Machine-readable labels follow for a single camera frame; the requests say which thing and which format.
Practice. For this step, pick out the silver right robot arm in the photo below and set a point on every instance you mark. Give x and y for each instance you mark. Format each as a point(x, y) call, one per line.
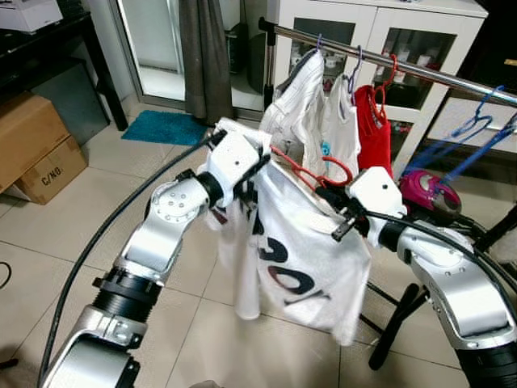
point(452, 299)

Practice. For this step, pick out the white glass-door cabinet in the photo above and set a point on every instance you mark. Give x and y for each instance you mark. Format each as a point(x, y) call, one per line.
point(452, 24)

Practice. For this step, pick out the purple plastic hanger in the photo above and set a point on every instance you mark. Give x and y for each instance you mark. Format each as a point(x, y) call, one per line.
point(359, 58)
point(320, 47)

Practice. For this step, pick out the cardboard box marked C/NO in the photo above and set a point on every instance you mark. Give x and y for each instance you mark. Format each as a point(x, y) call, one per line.
point(56, 174)

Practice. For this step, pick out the teal floor mat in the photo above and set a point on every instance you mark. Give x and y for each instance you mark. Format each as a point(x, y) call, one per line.
point(161, 128)

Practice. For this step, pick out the red plastic hanger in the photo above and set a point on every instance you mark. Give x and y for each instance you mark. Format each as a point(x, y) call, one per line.
point(394, 66)
point(295, 167)

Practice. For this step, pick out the white t-shirt dark print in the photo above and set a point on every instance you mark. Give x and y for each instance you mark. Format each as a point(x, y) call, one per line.
point(323, 291)

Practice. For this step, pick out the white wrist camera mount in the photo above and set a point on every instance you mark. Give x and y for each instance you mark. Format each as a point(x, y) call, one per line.
point(376, 194)
point(230, 158)

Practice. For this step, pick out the blue plastic hanger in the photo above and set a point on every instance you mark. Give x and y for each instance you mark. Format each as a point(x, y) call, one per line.
point(440, 152)
point(481, 158)

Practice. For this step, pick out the pink vacuum cleaner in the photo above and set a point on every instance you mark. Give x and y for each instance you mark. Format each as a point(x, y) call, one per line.
point(428, 192)

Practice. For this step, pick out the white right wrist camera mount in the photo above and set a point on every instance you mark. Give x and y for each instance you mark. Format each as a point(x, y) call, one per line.
point(376, 194)

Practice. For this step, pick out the metal clothes rack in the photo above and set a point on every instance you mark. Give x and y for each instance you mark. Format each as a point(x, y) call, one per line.
point(420, 70)

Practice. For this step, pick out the white box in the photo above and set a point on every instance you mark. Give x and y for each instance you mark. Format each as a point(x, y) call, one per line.
point(28, 14)

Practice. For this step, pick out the large plain cardboard box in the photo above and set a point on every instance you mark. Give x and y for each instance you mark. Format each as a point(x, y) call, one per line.
point(28, 133)

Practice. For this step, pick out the glass sliding door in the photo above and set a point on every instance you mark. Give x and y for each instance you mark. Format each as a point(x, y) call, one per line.
point(153, 48)

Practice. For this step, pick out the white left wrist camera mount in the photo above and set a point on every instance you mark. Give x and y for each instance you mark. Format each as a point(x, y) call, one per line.
point(230, 158)

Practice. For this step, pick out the plain red shirt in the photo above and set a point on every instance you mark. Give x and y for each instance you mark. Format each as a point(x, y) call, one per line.
point(373, 137)

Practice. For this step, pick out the grey curtain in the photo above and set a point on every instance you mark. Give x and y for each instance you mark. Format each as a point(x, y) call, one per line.
point(206, 56)

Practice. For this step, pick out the black desk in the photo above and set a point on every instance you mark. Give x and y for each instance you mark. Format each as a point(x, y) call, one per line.
point(81, 32)

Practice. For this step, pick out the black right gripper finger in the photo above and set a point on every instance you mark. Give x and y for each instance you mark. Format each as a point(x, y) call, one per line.
point(326, 200)
point(334, 191)

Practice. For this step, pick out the white shirt grey trim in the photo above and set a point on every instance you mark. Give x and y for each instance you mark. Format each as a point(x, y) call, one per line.
point(295, 105)

